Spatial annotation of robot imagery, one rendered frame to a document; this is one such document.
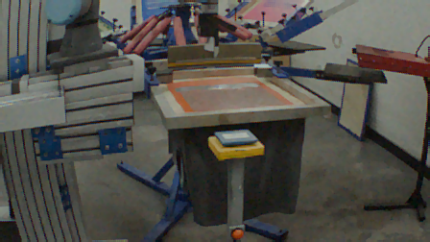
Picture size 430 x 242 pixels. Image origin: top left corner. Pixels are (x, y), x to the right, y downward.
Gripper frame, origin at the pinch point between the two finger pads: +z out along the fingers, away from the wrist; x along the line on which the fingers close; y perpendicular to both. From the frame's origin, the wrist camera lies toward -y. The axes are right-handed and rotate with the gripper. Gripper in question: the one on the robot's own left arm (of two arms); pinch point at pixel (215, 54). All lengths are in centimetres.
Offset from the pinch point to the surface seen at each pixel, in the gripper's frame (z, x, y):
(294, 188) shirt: 45, 48, -19
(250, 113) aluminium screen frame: 11, 57, 2
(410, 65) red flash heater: 1, 8, -120
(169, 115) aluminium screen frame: 10, 56, 28
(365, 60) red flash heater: 3, -9, -90
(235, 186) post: 27, 77, 12
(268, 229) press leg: 104, -22, -35
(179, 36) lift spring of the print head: -4, -55, 7
